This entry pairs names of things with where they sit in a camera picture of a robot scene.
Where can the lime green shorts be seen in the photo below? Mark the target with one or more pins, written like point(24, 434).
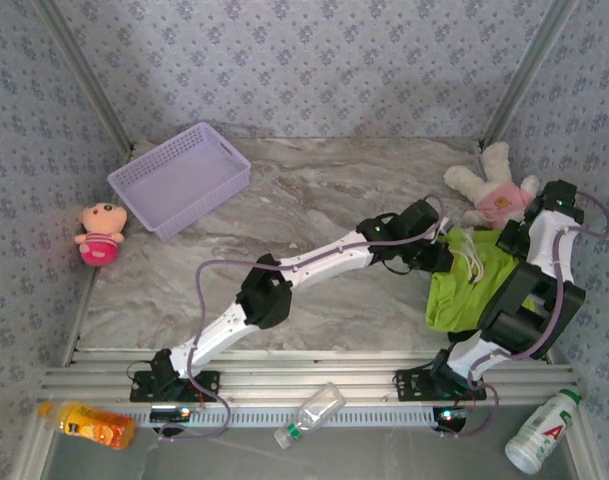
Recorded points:
point(459, 300)

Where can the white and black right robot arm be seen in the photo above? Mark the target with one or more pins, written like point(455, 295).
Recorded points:
point(549, 245)

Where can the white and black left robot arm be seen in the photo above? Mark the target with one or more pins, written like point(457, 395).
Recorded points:
point(324, 260)

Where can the white bunny plush, pink shirt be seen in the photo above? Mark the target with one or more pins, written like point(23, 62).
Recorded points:
point(499, 200)

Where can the small black controller board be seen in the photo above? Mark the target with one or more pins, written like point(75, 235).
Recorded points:
point(449, 416)
point(169, 414)

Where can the clear empty plastic bottle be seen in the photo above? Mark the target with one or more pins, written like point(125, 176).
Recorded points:
point(316, 411)

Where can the white bottle with red letter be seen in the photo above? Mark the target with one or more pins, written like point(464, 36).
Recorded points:
point(539, 435)

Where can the lavender perforated plastic basket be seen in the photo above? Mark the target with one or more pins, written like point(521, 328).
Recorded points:
point(179, 180)

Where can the small doll plush, pink dress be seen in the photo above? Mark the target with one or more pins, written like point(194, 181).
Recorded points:
point(99, 235)

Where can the orange juice bottle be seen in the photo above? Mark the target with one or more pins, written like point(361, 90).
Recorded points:
point(94, 425)

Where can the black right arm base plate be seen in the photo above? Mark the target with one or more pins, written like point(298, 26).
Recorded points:
point(414, 385)

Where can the aluminium corner post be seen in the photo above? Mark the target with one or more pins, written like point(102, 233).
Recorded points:
point(88, 75)
point(525, 75)

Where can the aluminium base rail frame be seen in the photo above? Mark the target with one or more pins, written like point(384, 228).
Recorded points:
point(309, 372)

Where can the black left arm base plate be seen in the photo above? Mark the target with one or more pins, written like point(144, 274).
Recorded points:
point(204, 385)

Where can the aluminium side rail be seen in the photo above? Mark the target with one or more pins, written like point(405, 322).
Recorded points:
point(81, 320)

